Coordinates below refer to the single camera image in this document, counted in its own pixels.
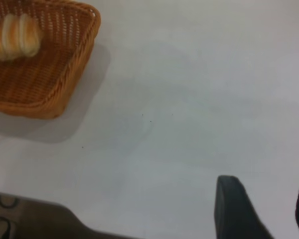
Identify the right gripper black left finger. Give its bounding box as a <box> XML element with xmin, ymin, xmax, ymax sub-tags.
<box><xmin>213</xmin><ymin>175</ymin><xmax>275</xmax><ymax>239</ymax></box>

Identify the striped long bread roll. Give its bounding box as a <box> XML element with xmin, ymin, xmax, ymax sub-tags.
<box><xmin>0</xmin><ymin>12</ymin><xmax>42</xmax><ymax>62</ymax></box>

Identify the orange woven plastic basket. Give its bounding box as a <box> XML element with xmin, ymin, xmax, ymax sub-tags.
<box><xmin>0</xmin><ymin>0</ymin><xmax>102</xmax><ymax>120</ymax></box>

